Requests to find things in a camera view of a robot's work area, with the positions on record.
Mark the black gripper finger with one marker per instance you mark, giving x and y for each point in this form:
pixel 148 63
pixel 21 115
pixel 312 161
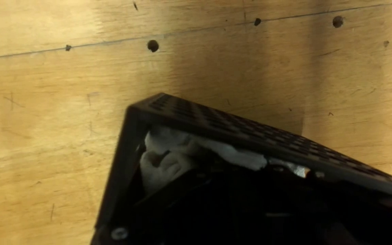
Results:
pixel 142 226

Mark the white terry cloth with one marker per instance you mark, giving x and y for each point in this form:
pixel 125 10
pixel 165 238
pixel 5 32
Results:
pixel 170 164

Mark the black perforated plastic box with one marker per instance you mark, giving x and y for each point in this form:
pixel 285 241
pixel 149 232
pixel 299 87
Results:
pixel 232 124

